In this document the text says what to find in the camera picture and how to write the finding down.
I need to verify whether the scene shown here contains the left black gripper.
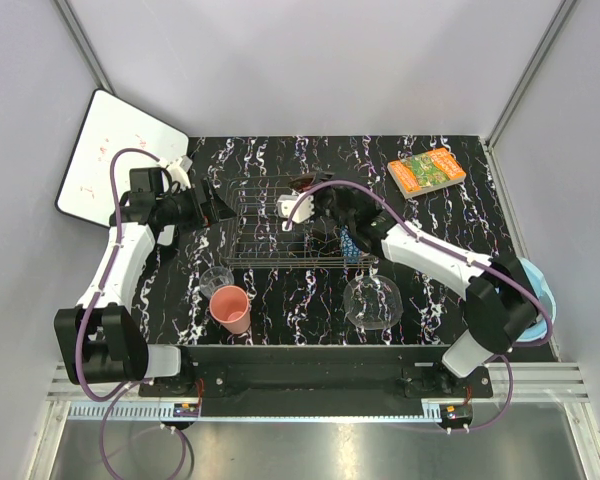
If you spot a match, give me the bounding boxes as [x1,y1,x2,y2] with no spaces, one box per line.
[157,177,236,234]

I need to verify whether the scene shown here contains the red floral plate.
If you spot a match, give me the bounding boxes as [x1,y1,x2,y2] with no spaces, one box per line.
[289,174,316,194]

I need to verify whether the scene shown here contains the blue triangle pattern bowl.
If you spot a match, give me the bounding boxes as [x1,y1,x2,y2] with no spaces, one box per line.
[340,227,368,264]

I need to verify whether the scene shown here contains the clear glass plate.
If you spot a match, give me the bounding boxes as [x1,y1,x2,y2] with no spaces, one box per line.
[343,275,403,330]

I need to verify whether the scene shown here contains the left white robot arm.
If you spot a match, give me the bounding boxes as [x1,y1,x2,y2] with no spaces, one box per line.
[54,167,236,396]

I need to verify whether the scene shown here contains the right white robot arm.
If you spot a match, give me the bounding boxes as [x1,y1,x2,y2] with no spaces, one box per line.
[307,172,556,397]

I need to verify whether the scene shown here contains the clear drinking glass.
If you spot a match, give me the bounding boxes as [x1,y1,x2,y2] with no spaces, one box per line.
[199,266,234,300]

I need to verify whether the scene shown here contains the orange green book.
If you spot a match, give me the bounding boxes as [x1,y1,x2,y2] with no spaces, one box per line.
[387,148,466,199]

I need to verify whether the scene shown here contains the pink plastic cup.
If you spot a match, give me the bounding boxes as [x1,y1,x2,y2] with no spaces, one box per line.
[209,285,251,335]

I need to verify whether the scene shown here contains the white board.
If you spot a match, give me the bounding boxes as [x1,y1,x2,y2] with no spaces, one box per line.
[55,89,189,227]

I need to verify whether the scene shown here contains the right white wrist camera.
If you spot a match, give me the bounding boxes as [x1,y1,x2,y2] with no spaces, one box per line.
[276,194,315,224]

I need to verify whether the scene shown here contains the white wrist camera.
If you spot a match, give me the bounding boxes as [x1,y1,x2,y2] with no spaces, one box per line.
[276,194,315,224]
[159,155,193,189]

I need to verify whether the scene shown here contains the wire dish rack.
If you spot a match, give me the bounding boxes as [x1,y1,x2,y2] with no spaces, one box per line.
[221,175,376,269]

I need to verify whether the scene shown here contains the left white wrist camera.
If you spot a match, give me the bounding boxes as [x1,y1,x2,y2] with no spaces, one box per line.
[159,155,193,189]

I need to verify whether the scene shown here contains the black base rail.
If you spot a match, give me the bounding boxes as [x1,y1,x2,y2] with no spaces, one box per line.
[139,347,497,420]

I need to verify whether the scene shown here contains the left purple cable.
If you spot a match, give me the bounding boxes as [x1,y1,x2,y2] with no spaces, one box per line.
[77,148,196,476]

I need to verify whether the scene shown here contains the purple cable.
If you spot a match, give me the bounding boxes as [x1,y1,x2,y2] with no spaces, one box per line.
[285,181,554,434]
[77,148,196,476]

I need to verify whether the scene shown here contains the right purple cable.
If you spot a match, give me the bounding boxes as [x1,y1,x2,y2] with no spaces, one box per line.
[285,181,554,434]

